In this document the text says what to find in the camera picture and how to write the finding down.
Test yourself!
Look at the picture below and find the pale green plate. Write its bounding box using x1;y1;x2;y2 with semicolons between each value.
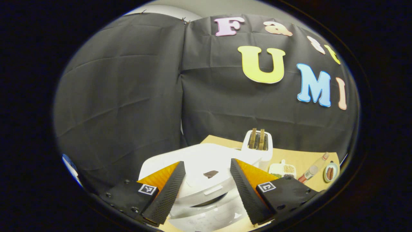
323;162;339;183

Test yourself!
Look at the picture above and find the white rice cooker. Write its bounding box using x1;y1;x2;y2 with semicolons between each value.
138;143;262;232

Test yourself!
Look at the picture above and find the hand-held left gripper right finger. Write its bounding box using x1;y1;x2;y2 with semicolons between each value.
229;159;320;226

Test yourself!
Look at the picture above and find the white and blue object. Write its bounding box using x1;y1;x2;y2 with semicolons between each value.
62;154;81;186

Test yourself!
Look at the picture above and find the clear bottle with red label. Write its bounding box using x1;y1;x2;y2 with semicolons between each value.
298;152;330;183

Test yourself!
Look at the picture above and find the black backdrop cloth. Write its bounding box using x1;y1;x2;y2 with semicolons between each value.
53;13;361;194

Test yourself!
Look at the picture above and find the white divided snack dish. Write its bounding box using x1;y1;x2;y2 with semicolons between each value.
268;159;297;179

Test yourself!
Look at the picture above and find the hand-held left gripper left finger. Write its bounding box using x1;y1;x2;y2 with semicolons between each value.
98;161;186;226

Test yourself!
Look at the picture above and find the white toaster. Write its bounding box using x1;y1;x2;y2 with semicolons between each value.
241;130;274;172

